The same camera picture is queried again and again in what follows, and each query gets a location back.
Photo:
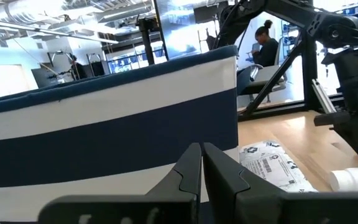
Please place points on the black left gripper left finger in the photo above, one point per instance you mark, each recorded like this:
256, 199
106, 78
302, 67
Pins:
179, 199

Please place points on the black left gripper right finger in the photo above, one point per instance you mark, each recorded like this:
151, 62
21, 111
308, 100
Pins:
228, 199

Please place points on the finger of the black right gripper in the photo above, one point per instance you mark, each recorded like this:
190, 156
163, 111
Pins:
331, 119
354, 137

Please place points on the white plastic bottle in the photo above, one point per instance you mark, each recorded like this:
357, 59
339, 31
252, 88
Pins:
356, 179

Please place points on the white plastic packet blue logo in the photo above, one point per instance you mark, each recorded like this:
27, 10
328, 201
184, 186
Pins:
275, 168

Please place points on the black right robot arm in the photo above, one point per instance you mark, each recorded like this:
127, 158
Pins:
291, 7

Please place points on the navy white striped fabric basket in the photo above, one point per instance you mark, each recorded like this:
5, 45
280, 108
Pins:
104, 140

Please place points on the grey office chair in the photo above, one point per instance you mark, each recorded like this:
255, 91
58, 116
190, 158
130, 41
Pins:
259, 79

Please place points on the person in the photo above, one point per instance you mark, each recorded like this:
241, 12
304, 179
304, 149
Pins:
267, 51

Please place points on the glossy dark panel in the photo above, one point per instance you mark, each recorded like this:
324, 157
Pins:
176, 31

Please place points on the aluminium rail profile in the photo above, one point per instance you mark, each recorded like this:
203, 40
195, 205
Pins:
323, 96

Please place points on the black rig frame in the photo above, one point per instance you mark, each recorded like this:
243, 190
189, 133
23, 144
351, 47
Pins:
309, 77

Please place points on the black camera pole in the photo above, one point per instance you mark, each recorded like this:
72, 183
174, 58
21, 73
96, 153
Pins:
148, 43

